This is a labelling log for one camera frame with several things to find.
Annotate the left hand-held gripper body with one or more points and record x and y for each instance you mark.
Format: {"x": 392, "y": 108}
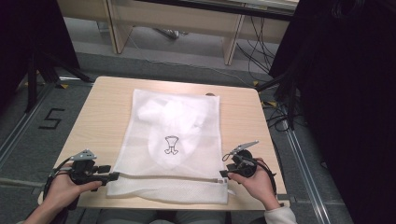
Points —
{"x": 82, "y": 169}

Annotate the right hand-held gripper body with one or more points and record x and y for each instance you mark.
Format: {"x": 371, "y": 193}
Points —
{"x": 246, "y": 164}

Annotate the white mesh laundry bag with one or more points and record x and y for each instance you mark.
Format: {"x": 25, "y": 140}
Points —
{"x": 186, "y": 168}

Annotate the person's right hand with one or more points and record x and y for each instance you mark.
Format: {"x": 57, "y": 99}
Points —
{"x": 260, "y": 186}

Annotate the person's left hand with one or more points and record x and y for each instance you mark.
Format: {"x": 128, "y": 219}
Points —
{"x": 63, "y": 191}

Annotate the person's legs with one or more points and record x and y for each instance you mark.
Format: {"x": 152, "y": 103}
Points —
{"x": 130, "y": 217}

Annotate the white garment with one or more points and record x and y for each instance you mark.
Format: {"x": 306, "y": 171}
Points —
{"x": 174, "y": 115}

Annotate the black stand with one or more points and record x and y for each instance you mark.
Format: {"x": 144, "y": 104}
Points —
{"x": 46, "y": 71}
{"x": 289, "y": 93}

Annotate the black curtain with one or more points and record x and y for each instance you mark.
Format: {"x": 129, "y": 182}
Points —
{"x": 28, "y": 34}
{"x": 348, "y": 93}

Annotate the grey power strip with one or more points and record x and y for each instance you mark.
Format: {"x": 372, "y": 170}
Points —
{"x": 170, "y": 33}

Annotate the light wooden desk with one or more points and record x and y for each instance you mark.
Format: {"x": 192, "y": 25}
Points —
{"x": 186, "y": 18}

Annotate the metal floor rail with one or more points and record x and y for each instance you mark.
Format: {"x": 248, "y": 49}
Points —
{"x": 21, "y": 124}
{"x": 306, "y": 174}

